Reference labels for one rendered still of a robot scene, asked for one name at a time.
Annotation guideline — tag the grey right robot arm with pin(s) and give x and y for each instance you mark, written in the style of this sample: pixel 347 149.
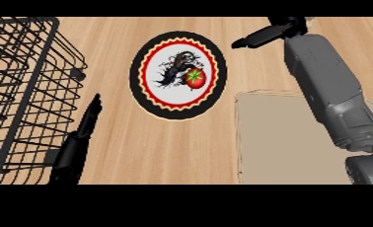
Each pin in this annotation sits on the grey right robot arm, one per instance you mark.
pixel 330 96

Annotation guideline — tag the beige rectangular plate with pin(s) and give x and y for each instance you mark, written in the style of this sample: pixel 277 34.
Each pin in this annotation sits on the beige rectangular plate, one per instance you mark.
pixel 281 138

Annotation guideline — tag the oval black red white tray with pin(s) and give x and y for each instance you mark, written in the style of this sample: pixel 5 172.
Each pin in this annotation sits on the oval black red white tray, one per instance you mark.
pixel 165 101

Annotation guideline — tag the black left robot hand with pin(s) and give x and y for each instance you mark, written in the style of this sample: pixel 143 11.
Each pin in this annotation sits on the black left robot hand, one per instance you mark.
pixel 76 145

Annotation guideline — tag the red tomato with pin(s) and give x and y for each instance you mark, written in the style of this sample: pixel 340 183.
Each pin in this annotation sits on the red tomato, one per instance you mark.
pixel 194 79

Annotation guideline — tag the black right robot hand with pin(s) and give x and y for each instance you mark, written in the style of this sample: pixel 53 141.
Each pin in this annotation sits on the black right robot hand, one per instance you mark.
pixel 271 33

